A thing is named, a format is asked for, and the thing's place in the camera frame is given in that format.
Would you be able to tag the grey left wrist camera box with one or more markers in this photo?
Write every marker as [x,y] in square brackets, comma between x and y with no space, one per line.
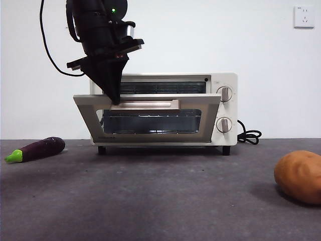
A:
[130,31]

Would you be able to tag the white toaster oven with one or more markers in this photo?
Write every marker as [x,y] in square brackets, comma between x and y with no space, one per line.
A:
[233,110]

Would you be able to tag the brown potato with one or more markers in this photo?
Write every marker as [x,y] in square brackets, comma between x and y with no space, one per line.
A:
[298,175]

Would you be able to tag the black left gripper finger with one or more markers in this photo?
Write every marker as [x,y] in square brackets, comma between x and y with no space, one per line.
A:
[118,72]
[100,75]

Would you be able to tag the white wall socket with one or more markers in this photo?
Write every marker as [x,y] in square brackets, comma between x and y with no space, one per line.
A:
[304,17]

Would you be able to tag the beige oven knob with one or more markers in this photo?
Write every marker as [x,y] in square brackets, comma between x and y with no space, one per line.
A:
[224,94]
[224,125]

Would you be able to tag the purple toy eggplant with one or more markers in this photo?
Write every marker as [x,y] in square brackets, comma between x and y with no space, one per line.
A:
[42,148]

